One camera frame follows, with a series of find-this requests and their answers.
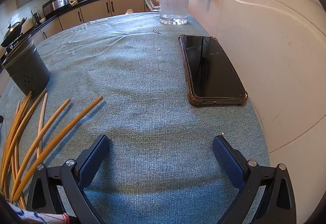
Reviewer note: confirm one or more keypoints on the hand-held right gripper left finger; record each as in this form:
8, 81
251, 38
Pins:
94, 160

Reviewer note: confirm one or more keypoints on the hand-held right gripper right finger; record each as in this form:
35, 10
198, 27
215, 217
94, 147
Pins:
226, 163

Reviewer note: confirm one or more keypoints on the pile of bamboo chopsticks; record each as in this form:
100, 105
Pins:
76, 121

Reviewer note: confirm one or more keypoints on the grey perforated utensil holder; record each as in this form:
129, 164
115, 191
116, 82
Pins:
28, 68

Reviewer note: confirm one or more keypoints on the printed white blue cloth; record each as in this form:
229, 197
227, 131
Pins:
38, 216

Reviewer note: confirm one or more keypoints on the blue-green table cloth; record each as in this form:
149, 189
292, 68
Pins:
142, 86

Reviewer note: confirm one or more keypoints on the smartphone in clear case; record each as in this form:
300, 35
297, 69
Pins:
214, 71

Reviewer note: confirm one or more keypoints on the gas stove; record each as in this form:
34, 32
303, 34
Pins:
9, 49

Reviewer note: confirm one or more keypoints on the metal paper clip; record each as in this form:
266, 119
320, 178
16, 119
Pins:
156, 31

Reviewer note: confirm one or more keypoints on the black wok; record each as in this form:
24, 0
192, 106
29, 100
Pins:
12, 31

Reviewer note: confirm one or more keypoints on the steel kettle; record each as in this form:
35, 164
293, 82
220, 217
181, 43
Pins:
36, 19

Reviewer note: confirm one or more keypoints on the orange plastic bag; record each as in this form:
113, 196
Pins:
129, 11

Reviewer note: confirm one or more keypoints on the beige lower kitchen cabinets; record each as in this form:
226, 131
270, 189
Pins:
122, 5

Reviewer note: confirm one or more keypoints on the stainless steel cooker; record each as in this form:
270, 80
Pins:
54, 6

